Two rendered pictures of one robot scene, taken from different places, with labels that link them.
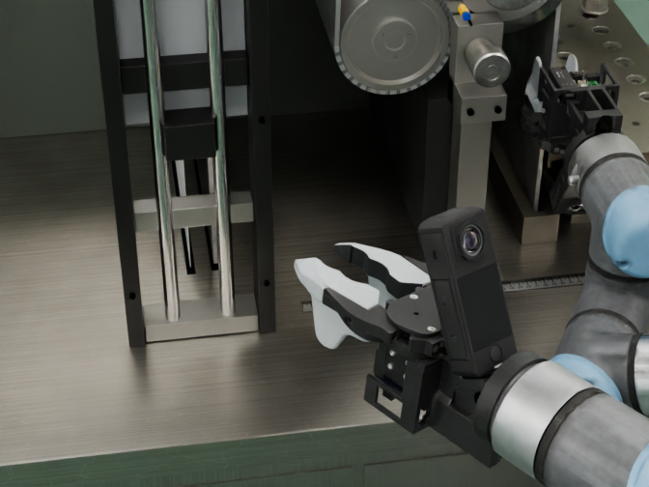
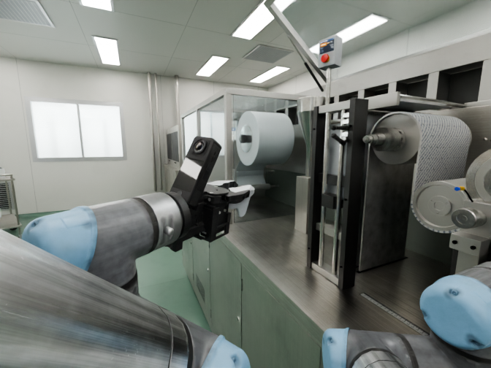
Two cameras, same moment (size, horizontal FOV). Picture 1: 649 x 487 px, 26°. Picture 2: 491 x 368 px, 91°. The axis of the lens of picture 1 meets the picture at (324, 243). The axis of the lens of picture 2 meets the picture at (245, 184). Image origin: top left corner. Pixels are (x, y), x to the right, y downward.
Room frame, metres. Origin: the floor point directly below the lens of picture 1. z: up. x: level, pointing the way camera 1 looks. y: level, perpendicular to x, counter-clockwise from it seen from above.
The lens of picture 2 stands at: (0.75, -0.49, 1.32)
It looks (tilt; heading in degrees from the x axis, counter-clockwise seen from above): 9 degrees down; 74
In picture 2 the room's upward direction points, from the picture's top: straight up
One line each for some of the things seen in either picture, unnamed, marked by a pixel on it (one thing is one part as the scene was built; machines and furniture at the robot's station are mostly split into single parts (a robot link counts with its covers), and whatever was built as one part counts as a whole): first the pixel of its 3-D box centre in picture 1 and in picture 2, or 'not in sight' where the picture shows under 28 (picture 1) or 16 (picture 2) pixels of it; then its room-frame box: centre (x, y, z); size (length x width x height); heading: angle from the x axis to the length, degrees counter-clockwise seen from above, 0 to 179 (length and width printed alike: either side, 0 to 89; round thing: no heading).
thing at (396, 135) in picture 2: not in sight; (387, 139); (1.30, 0.05, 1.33); 0.06 x 0.06 x 0.06; 9
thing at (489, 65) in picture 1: (490, 66); (465, 217); (1.29, -0.17, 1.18); 0.04 x 0.02 x 0.04; 99
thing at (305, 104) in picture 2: not in sight; (312, 105); (1.36, 0.54, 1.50); 0.14 x 0.14 x 0.06
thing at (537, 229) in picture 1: (508, 166); not in sight; (1.50, -0.23, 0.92); 0.28 x 0.04 x 0.04; 9
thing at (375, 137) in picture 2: not in sight; (372, 139); (1.25, 0.04, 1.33); 0.06 x 0.03 x 0.03; 9
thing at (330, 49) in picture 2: not in sight; (329, 52); (1.31, 0.35, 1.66); 0.07 x 0.07 x 0.10; 27
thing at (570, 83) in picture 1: (582, 125); not in sight; (1.27, -0.27, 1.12); 0.12 x 0.08 x 0.09; 9
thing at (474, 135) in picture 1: (473, 152); (466, 273); (1.32, -0.16, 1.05); 0.06 x 0.05 x 0.31; 9
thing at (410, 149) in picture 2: not in sight; (421, 139); (1.46, 0.08, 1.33); 0.25 x 0.14 x 0.14; 9
